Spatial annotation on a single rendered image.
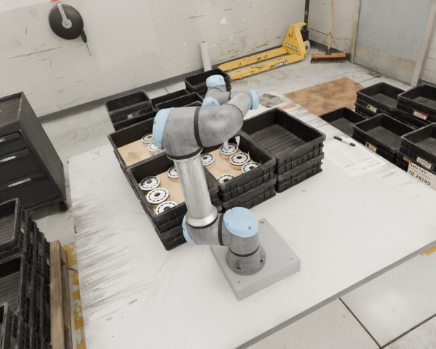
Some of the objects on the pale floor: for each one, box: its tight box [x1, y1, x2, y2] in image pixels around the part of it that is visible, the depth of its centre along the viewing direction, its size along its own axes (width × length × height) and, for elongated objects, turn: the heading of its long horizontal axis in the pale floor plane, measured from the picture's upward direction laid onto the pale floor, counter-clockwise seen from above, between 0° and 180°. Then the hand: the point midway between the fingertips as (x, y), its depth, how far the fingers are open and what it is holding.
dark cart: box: [0, 91, 68, 213], centre depth 267 cm, size 60×45×90 cm
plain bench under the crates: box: [66, 89, 436, 349], centre depth 195 cm, size 160×160×70 cm
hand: (232, 147), depth 153 cm, fingers open, 5 cm apart
